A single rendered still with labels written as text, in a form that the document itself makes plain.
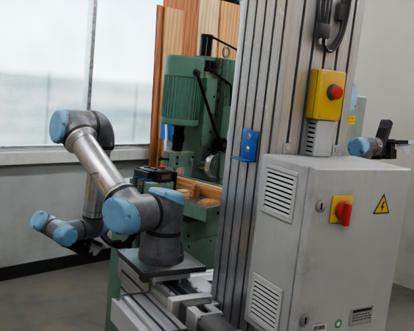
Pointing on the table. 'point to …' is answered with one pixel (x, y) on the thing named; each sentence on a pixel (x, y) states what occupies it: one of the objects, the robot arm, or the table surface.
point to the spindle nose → (177, 138)
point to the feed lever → (211, 117)
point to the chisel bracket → (177, 158)
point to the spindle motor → (181, 90)
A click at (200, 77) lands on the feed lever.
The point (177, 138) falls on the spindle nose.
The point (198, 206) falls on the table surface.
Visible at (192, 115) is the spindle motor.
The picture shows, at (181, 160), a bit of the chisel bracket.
